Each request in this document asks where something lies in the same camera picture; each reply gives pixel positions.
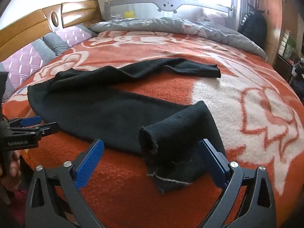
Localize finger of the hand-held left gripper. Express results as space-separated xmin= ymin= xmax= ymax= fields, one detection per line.
xmin=5 ymin=116 xmax=42 ymax=129
xmin=7 ymin=122 xmax=60 ymax=138

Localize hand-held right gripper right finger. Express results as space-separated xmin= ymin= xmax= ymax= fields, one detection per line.
xmin=198 ymin=139 xmax=277 ymax=228

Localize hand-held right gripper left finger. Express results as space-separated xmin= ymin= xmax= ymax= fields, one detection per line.
xmin=25 ymin=139 xmax=105 ymax=228

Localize black pants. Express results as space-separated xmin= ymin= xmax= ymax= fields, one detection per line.
xmin=27 ymin=58 xmax=226 ymax=195

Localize person's left hand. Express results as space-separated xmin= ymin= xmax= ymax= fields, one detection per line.
xmin=0 ymin=149 xmax=22 ymax=192

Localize purple and grey pillow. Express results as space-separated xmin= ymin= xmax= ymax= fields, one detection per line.
xmin=0 ymin=39 xmax=55 ymax=103
xmin=43 ymin=24 xmax=98 ymax=55

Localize orange floral blanket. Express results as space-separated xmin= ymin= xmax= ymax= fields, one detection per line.
xmin=1 ymin=30 xmax=304 ymax=228

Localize wooden headboard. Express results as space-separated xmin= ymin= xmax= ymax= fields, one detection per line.
xmin=0 ymin=0 xmax=102 ymax=62

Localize cluttered side shelf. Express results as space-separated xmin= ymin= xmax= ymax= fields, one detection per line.
xmin=277 ymin=28 xmax=304 ymax=82

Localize black backpack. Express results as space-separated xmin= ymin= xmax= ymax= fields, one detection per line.
xmin=239 ymin=11 xmax=268 ymax=53

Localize grey floral quilt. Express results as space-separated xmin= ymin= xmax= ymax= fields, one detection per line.
xmin=90 ymin=17 xmax=268 ymax=61

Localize wooden wardrobe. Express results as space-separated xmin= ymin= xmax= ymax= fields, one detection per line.
xmin=258 ymin=0 xmax=298 ymax=60

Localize grey bed guard rail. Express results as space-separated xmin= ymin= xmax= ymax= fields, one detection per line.
xmin=104 ymin=0 xmax=238 ymax=32

